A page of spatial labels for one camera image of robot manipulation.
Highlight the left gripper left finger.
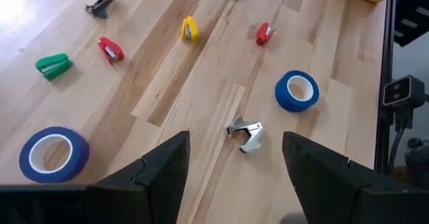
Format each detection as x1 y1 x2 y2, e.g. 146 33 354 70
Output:
97 131 191 224

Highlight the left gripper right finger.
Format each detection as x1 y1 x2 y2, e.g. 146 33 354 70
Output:
283 131 429 224

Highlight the blue masking tape roll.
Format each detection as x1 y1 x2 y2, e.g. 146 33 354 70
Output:
274 70 320 113
18 126 90 184

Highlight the silver staple remover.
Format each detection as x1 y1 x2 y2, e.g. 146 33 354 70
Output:
226 115 265 155

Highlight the yellow mini stapler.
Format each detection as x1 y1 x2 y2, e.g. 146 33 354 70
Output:
180 15 200 43

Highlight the black drawer cabinet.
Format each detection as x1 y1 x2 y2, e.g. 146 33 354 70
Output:
392 0 429 48

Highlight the black camera cable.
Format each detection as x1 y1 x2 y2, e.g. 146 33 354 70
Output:
387 116 408 175

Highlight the black table-level camera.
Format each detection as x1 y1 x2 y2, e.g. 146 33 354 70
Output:
381 75 427 131

